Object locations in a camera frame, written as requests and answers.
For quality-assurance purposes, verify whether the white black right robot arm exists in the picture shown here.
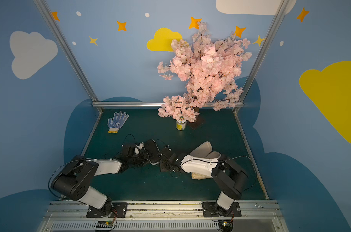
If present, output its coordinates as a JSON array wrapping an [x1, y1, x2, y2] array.
[[160, 142, 249, 213]]

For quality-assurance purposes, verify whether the beige folded umbrella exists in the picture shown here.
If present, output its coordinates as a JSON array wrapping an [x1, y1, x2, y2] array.
[[191, 173, 212, 180]]

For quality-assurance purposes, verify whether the right aluminium frame post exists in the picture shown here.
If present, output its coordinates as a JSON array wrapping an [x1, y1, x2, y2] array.
[[233, 0, 292, 116]]

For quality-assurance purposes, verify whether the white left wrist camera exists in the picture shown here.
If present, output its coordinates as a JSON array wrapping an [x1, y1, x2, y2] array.
[[134, 142, 145, 155]]

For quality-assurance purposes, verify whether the dark brown tree base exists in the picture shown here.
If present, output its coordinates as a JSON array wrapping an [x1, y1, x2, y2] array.
[[188, 107, 205, 130]]

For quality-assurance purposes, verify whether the white blue dotted work glove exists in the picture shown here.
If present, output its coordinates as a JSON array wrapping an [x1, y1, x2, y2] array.
[[107, 111, 130, 133]]

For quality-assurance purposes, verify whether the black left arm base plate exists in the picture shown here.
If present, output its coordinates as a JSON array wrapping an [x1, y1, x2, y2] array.
[[86, 202, 128, 218]]

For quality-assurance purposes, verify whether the black zippered umbrella sleeve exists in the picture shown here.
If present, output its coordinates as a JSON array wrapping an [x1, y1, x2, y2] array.
[[144, 139, 161, 165]]

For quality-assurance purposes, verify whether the pink cherry blossom tree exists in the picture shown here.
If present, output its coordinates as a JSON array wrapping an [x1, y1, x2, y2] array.
[[158, 22, 252, 122]]

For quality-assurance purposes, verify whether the aluminium frame post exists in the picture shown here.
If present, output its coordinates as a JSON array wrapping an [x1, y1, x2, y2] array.
[[233, 0, 292, 116], [33, 0, 98, 103]]

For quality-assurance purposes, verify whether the left controller circuit board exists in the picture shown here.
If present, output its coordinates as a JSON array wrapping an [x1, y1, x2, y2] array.
[[95, 220, 114, 232]]

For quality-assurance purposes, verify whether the yellow white tin can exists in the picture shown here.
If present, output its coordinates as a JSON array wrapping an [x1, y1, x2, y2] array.
[[176, 117, 187, 131]]

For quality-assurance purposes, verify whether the controller circuit board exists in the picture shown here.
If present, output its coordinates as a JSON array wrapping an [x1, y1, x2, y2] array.
[[218, 220, 233, 232], [95, 220, 114, 232]]

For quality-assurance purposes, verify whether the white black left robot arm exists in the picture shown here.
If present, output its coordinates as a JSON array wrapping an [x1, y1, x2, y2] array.
[[48, 143, 148, 209]]

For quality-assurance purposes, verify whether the aluminium front rail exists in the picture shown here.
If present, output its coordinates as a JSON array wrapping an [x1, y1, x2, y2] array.
[[37, 201, 288, 232]]

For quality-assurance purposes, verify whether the left aluminium frame post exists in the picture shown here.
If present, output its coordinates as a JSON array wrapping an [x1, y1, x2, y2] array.
[[33, 0, 98, 103]]

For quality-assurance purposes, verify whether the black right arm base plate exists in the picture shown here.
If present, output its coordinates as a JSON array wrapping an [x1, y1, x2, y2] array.
[[201, 202, 242, 218]]

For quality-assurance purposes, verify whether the right controller circuit board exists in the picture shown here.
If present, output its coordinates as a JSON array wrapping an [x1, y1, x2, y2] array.
[[218, 220, 233, 232]]

